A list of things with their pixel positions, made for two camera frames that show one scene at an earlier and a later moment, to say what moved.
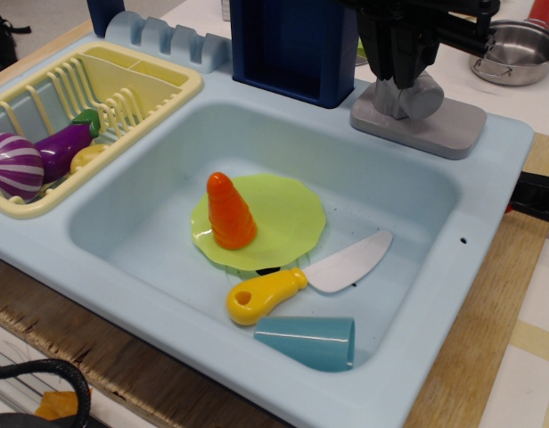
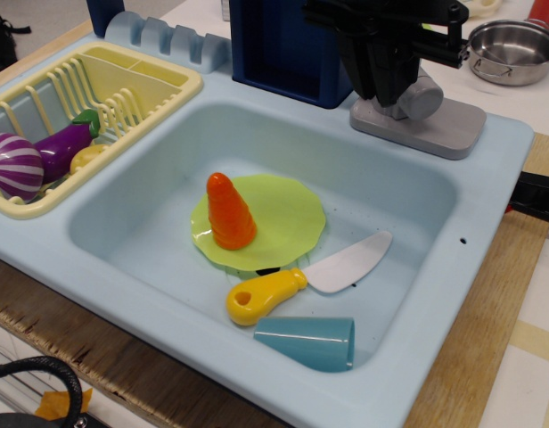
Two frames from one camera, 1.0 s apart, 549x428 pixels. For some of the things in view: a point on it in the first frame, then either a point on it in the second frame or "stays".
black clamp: x=537 y=195 stays
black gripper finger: x=377 y=38 -> x=360 y=57
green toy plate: x=289 y=219 stays
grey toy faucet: x=418 y=115 stays
